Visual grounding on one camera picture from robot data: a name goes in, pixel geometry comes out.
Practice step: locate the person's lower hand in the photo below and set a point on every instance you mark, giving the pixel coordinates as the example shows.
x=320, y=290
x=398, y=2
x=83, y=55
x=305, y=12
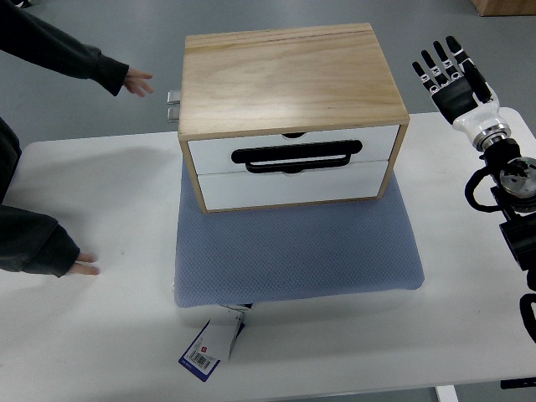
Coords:
x=84, y=265

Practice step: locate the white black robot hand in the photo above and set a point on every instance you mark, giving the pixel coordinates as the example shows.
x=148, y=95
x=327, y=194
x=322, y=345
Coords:
x=462, y=95

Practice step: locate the person's upper hand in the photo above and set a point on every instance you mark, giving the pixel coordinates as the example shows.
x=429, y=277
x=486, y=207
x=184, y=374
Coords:
x=137, y=82

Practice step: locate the white top drawer black handle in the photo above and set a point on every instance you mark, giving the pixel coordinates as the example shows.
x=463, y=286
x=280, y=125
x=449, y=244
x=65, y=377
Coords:
x=226, y=155

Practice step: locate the dark sleeve lower forearm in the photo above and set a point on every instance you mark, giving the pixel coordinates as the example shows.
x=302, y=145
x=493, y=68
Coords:
x=35, y=243

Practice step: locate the dark sleeve upper forearm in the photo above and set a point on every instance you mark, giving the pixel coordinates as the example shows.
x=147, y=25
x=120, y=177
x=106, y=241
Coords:
x=29, y=38

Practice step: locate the white bottom drawer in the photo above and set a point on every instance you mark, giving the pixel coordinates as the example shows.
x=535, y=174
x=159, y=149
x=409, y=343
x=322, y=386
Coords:
x=241, y=190

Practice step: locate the wooden drawer cabinet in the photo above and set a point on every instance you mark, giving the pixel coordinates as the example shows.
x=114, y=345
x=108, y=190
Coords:
x=287, y=81

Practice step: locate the metal table clamp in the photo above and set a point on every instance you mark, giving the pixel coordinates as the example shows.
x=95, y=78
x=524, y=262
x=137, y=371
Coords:
x=173, y=105

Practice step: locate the cardboard box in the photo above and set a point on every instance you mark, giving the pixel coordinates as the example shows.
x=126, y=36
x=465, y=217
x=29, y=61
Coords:
x=504, y=8

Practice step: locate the white blue product tag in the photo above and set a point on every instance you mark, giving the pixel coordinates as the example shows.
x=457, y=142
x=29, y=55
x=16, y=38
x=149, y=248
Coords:
x=215, y=341

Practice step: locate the blue grey cushion mat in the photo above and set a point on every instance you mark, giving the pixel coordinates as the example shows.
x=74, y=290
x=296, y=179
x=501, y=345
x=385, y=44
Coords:
x=297, y=252

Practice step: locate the white table leg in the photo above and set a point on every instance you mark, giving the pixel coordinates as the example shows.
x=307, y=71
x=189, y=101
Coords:
x=446, y=393

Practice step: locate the black bracket under table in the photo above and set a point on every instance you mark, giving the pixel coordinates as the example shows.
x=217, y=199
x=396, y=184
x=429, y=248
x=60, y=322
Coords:
x=518, y=383

